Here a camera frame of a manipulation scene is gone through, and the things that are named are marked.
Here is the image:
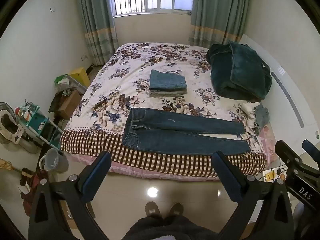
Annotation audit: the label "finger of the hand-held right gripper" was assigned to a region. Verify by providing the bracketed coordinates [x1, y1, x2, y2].
[302, 139, 320, 159]
[274, 140, 304, 180]

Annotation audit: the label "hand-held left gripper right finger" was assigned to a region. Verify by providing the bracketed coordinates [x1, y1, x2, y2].
[212, 151, 295, 240]

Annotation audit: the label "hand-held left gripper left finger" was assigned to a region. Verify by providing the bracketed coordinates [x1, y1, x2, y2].
[28, 151, 112, 240]

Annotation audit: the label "dark blue jeans pants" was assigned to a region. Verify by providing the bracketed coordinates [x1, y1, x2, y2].
[122, 107, 252, 156]

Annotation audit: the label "crumpled light blue jeans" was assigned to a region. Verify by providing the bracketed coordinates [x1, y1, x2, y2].
[254, 105, 270, 133]

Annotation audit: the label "grey bucket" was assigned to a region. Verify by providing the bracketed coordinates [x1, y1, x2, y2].
[40, 148, 69, 174]

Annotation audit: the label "person's right shoe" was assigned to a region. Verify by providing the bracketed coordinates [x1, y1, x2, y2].
[169, 203, 184, 218]

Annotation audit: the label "person's shoe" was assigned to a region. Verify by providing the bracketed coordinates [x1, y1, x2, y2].
[145, 201, 161, 218]
[169, 203, 184, 218]

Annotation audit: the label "white headboard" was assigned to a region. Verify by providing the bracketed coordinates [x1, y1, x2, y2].
[239, 34, 320, 140]

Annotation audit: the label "person's left shoe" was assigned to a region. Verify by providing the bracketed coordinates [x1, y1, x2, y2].
[145, 201, 161, 218]

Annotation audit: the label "red checked cloth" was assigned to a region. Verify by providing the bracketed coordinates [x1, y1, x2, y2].
[19, 167, 52, 216]

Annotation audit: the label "brown cardboard box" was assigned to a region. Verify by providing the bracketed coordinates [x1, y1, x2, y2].
[58, 90, 82, 119]

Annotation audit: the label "person's dark clothing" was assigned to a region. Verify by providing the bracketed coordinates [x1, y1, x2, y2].
[124, 215, 219, 240]

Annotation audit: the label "teal shelf cart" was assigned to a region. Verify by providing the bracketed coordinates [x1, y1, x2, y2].
[15, 100, 64, 152]

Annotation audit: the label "broom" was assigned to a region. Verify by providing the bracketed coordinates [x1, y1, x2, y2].
[0, 158, 25, 174]

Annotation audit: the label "dark green blanket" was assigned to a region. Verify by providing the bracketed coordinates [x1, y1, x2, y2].
[206, 41, 273, 101]

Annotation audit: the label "clear plastic bag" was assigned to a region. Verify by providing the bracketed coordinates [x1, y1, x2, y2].
[54, 74, 87, 96]

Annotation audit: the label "bed with floral sheet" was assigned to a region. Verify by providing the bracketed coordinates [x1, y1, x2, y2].
[61, 42, 275, 182]

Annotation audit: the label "yellow box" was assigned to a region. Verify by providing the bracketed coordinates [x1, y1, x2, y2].
[69, 67, 91, 88]

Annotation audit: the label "white floor fan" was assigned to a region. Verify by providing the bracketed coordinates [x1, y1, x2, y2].
[0, 102, 41, 154]

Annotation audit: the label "folded blue jeans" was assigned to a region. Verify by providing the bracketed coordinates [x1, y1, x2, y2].
[149, 69, 188, 92]

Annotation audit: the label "teal curtain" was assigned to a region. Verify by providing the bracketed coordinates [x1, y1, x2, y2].
[188, 0, 251, 47]
[75, 0, 119, 67]

